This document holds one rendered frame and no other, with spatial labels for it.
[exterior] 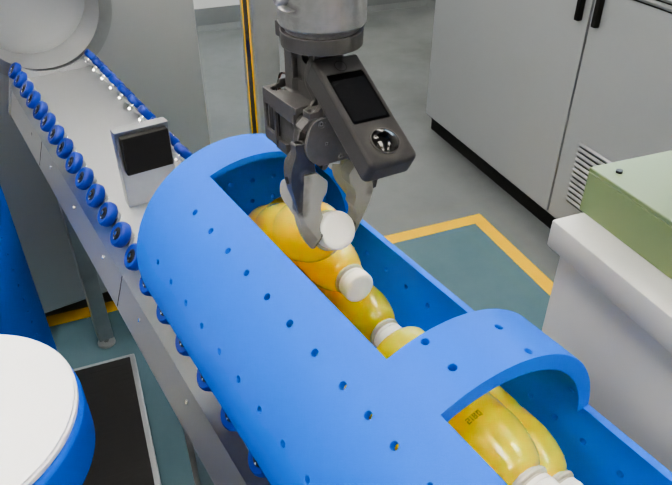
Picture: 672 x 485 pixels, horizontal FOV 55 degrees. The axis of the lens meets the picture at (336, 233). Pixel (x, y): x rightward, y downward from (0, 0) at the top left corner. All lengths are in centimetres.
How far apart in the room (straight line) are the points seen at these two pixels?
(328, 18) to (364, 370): 28
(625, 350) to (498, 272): 184
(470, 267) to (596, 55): 91
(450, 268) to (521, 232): 42
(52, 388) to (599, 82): 214
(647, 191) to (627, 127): 166
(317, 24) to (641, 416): 57
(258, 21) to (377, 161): 94
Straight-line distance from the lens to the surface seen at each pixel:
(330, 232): 64
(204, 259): 69
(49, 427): 77
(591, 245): 82
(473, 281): 258
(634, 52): 242
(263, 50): 144
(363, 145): 52
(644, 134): 242
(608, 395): 88
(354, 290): 77
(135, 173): 125
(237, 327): 62
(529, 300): 254
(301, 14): 54
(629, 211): 81
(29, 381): 83
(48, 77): 199
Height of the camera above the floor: 160
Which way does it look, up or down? 35 degrees down
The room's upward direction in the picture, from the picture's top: straight up
